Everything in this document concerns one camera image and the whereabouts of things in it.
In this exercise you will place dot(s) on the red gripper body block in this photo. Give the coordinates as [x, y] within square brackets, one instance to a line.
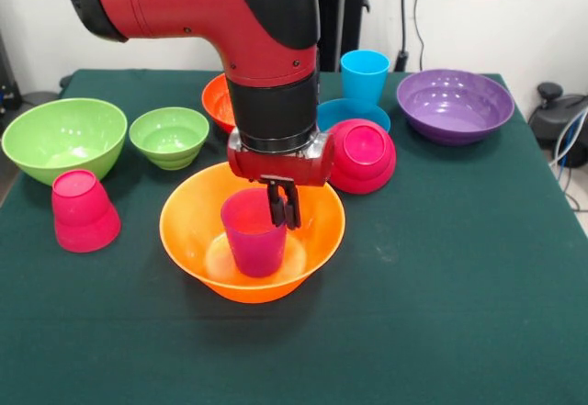
[285, 166]

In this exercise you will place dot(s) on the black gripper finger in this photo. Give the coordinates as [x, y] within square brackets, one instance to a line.
[275, 205]
[292, 207]

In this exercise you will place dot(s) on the large orange bowl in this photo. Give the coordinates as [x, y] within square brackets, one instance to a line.
[321, 221]

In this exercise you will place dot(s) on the purple cup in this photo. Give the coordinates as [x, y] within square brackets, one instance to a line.
[252, 249]

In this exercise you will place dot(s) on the pink bowl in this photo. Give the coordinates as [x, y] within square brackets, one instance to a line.
[367, 157]

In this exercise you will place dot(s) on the red bowl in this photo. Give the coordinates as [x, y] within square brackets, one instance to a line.
[218, 102]

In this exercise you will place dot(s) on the small green bowl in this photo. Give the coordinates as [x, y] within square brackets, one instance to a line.
[167, 138]

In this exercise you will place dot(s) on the pink cup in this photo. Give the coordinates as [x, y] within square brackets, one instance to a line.
[85, 217]

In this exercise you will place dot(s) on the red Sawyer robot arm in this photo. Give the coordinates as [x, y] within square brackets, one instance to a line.
[229, 19]

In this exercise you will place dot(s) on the blue bowl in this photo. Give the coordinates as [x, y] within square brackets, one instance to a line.
[335, 111]

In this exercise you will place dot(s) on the dark green tablecloth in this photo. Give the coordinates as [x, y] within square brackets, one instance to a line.
[390, 262]

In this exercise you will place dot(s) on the blue cup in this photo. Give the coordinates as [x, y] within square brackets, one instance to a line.
[365, 79]

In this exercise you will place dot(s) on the purple bowl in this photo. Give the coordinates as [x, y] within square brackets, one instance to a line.
[455, 106]

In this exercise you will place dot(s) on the large green bowl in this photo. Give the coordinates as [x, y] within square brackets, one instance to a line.
[64, 143]

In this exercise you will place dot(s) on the black equipment box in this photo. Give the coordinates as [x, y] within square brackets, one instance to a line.
[7, 79]

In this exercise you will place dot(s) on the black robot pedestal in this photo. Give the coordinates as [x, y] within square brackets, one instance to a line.
[342, 14]

